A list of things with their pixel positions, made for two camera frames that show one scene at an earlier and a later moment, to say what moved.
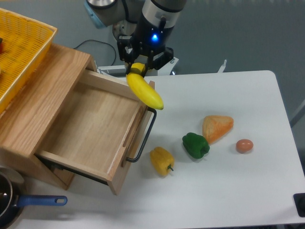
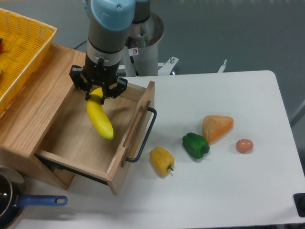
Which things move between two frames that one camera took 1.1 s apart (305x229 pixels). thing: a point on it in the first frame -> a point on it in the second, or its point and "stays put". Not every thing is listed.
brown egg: x=244 y=145 stays put
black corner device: x=299 y=199 stays put
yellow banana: x=142 y=89 -> x=98 y=114
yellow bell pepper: x=162 y=161 stays put
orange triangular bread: x=214 y=127 stays put
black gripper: x=149 y=37 -> x=98 y=73
